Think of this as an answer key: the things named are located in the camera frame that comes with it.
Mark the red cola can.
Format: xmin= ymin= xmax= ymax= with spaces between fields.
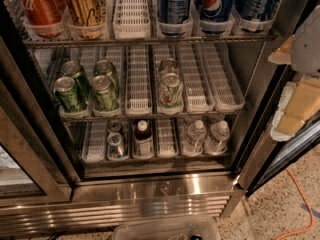
xmin=19 ymin=0 xmax=64 ymax=38

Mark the clear water bottle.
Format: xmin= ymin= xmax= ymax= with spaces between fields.
xmin=204 ymin=120 xmax=230 ymax=155
xmin=183 ymin=120 xmax=206 ymax=157

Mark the rear left green can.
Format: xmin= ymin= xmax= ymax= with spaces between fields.
xmin=61 ymin=61 xmax=90 ymax=99

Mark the silver blue can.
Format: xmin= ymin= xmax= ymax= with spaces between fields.
xmin=107 ymin=133 xmax=128 ymax=160
xmin=107 ymin=120 xmax=123 ymax=134

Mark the orange cable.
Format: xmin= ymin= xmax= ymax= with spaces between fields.
xmin=274 ymin=168 xmax=316 ymax=240

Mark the green can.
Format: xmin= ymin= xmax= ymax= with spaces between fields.
xmin=90 ymin=75 xmax=119 ymax=112
xmin=94 ymin=60 xmax=119 ymax=95
xmin=53 ymin=77 xmax=87 ymax=113
xmin=61 ymin=61 xmax=90 ymax=99

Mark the gold orange soda can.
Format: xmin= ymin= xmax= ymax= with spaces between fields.
xmin=66 ymin=0 xmax=107 ymax=39

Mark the white middle shelf tray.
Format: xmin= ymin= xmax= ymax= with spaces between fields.
xmin=125 ymin=46 xmax=152 ymax=116

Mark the clear plastic bin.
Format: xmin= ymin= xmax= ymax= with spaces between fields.
xmin=112 ymin=216 xmax=221 ymax=240

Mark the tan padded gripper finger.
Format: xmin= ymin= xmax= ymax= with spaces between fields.
xmin=270 ymin=77 xmax=320 ymax=142
xmin=268 ymin=35 xmax=294 ymax=65

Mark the stainless steel fridge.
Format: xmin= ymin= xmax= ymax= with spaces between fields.
xmin=0 ymin=0 xmax=318 ymax=236

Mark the left clear water bottle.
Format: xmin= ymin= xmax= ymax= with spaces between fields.
xmin=183 ymin=120 xmax=206 ymax=157

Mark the empty white shelf tray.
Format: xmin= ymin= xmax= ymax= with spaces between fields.
xmin=113 ymin=0 xmax=151 ymax=39

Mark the blue can with label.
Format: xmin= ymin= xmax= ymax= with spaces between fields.
xmin=157 ymin=0 xmax=191 ymax=36

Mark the front left green can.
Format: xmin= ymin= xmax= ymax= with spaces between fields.
xmin=53 ymin=77 xmax=87 ymax=113

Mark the front silver blue can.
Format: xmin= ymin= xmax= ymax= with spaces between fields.
xmin=107 ymin=133 xmax=128 ymax=160

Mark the fridge glass door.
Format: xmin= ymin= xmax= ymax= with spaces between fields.
xmin=238 ymin=69 xmax=320 ymax=196

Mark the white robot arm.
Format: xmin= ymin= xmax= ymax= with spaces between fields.
xmin=268 ymin=5 xmax=320 ymax=141

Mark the blue pepsi can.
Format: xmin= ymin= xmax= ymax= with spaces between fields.
xmin=200 ymin=0 xmax=233 ymax=34

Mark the rear silver blue can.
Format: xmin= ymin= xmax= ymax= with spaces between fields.
xmin=107 ymin=120 xmax=123 ymax=134

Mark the dark drink bottle white cap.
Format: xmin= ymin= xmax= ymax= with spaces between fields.
xmin=134 ymin=120 xmax=154 ymax=159

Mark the white can rear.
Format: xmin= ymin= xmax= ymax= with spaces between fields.
xmin=158 ymin=58 xmax=179 ymax=78

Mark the right clear water bottle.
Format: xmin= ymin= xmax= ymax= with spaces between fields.
xmin=204 ymin=120 xmax=230 ymax=155

